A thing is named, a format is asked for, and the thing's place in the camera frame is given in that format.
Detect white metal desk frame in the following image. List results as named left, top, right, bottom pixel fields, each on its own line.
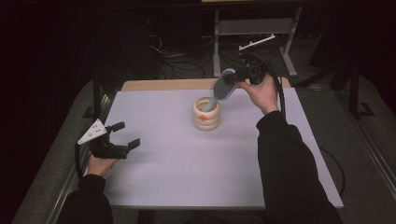
left=212, top=6, right=304, bottom=78

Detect light blue hairbrush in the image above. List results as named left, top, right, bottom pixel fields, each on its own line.
left=201, top=67, right=238, bottom=113

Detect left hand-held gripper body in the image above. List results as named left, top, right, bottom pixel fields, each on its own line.
left=77, top=118, right=131, bottom=161

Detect black metal stand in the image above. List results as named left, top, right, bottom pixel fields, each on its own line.
left=81, top=66, right=107, bottom=121
left=347, top=58, right=376, bottom=121

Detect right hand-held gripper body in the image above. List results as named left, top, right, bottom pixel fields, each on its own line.
left=238, top=33, right=276, bottom=86

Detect left hand-held gripper cable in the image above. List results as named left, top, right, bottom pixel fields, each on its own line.
left=74, top=143, right=86, bottom=180

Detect hand-held gripper cable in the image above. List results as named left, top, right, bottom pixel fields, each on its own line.
left=243, top=51, right=347, bottom=198
left=74, top=143, right=86, bottom=180

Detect white table mat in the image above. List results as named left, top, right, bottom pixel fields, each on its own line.
left=102, top=87, right=345, bottom=209

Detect person's right hand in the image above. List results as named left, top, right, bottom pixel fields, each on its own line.
left=243, top=74, right=280, bottom=117

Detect person's left hand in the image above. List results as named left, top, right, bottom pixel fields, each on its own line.
left=86, top=154, right=119, bottom=178

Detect black floor cables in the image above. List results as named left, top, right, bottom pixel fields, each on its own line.
left=145, top=17, right=281, bottom=79

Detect right hand-held gripper cable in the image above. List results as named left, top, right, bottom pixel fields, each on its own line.
left=243, top=51, right=347, bottom=198

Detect metal frame rail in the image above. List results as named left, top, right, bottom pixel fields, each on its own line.
left=46, top=92, right=115, bottom=224
left=337, top=90, right=396, bottom=201

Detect cream ribbed holder cup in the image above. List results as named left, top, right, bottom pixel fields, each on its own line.
left=191, top=95, right=222, bottom=132

